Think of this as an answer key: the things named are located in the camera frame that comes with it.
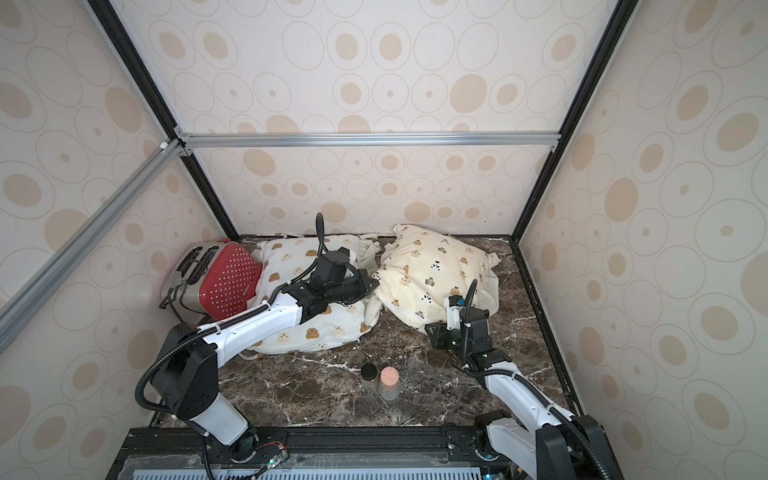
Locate white bear print pillow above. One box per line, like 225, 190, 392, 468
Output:
249, 235, 380, 354

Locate cream animal print pillow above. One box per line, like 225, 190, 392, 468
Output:
372, 224, 500, 332

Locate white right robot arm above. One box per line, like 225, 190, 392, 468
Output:
425, 280, 624, 479

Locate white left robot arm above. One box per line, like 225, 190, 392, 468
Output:
134, 214, 379, 456

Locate pink cap shaker bottle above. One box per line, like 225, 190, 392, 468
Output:
378, 366, 401, 401

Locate black cap shaker bottle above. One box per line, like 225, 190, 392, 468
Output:
360, 362, 379, 392

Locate red polka dot toaster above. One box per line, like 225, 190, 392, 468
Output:
159, 241, 263, 326

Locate silver aluminium back bar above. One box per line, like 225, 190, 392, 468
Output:
180, 131, 561, 148

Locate silver aluminium bar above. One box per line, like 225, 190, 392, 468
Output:
180, 131, 561, 148
1, 139, 181, 350

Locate silver aluminium left bar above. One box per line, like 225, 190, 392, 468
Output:
1, 139, 181, 350

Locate black toaster power cord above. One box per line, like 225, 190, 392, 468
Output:
158, 285, 199, 328

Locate black frame post left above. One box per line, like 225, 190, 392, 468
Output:
87, 0, 241, 240

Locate black frame post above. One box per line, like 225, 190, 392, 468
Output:
510, 0, 639, 246
87, 0, 241, 240

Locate black frame post right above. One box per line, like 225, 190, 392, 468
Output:
510, 0, 639, 246

